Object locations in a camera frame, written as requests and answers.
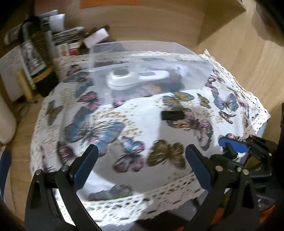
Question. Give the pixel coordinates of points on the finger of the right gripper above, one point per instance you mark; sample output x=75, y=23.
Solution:
x=238, y=146

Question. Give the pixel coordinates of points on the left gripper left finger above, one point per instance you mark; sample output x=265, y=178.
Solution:
x=82, y=166

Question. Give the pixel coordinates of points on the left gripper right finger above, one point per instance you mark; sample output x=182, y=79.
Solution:
x=201, y=166

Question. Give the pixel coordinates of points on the black round grinder cup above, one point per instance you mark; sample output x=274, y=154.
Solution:
x=174, y=82

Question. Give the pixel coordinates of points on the butterfly print lace cloth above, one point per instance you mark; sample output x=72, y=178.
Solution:
x=141, y=170

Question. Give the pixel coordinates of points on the small black rectangular block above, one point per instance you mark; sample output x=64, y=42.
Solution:
x=172, y=115

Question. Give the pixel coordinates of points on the beige ceramic mug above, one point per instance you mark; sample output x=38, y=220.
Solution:
x=8, y=123

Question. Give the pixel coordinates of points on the white handheld device in box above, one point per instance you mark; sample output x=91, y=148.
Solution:
x=124, y=78

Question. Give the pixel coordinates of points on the clear plastic storage box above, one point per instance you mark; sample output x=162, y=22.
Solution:
x=143, y=55

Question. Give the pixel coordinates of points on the stack of papers and magazines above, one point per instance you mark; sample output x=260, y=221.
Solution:
x=66, y=43

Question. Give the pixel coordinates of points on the pink white small box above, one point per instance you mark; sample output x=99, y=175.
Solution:
x=95, y=36

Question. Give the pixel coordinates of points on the orange sticky note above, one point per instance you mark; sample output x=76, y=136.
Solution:
x=97, y=3

